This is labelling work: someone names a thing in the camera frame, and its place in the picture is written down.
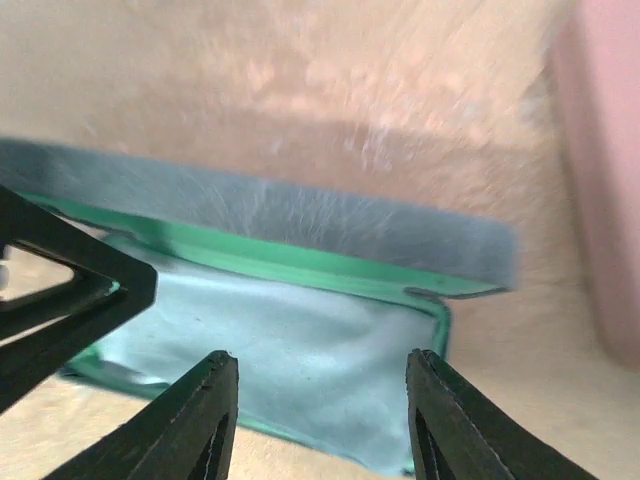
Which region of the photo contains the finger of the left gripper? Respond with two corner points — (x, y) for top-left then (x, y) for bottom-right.
(1, 188), (157, 410)

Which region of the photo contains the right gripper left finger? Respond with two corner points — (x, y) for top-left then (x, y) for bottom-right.
(47, 351), (239, 480)

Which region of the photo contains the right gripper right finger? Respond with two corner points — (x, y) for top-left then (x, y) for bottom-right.
(406, 349), (595, 480)

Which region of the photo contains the blue-grey glasses case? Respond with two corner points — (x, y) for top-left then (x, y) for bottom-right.
(0, 137), (521, 476)

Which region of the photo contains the pink glasses case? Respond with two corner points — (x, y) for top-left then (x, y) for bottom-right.
(549, 1), (639, 368)

